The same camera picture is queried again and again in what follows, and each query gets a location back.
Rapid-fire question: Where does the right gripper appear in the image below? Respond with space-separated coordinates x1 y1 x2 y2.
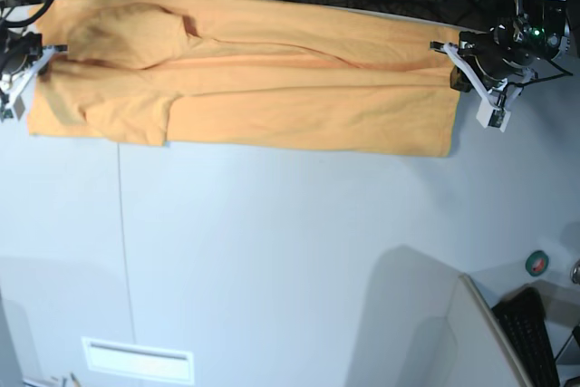
1 31 44 82

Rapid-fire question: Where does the yellow t-shirt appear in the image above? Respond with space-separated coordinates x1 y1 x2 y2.
27 0 459 157

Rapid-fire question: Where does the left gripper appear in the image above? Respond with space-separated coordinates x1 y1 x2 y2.
449 31 535 92

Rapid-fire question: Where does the black keyboard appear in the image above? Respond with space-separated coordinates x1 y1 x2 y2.
492 287 560 387

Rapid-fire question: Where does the green tape roll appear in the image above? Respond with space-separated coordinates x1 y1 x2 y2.
525 250 550 277

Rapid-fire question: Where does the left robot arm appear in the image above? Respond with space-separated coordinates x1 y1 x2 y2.
458 0 571 90

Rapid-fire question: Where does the white label on table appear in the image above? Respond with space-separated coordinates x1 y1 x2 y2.
82 337 195 386

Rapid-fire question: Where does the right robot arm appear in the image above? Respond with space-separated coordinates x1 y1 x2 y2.
1 0 54 82

